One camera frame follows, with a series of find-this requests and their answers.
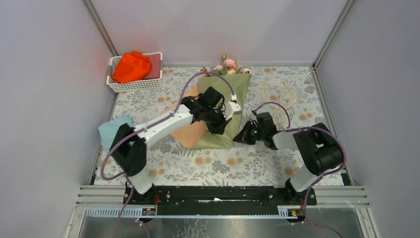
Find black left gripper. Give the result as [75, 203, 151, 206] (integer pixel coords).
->
[201, 105, 229, 134]

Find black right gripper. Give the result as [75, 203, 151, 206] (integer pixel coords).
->
[233, 120, 265, 145]

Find orange wrapping paper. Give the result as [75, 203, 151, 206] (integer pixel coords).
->
[162, 84, 209, 150]

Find olive green wrapping paper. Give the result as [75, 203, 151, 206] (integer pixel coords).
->
[193, 73, 251, 149]

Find cream ribbon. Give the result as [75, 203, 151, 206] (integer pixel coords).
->
[262, 78, 298, 129]

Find pink fake flower bunch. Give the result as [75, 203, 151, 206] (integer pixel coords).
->
[200, 54, 252, 77]

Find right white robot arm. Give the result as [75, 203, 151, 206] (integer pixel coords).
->
[233, 112, 344, 204]

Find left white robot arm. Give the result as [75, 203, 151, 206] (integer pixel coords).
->
[109, 87, 242, 204]

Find dark red cloth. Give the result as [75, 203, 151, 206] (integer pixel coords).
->
[144, 53, 161, 80]

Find white perforated plastic basket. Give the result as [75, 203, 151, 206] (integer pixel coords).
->
[106, 51, 163, 93]

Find orange cloth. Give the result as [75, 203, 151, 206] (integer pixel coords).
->
[111, 51, 152, 83]

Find light blue towel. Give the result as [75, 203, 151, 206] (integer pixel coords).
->
[98, 115, 134, 152]

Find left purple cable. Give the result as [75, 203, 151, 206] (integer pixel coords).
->
[100, 71, 237, 238]

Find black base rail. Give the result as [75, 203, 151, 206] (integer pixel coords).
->
[123, 185, 317, 216]

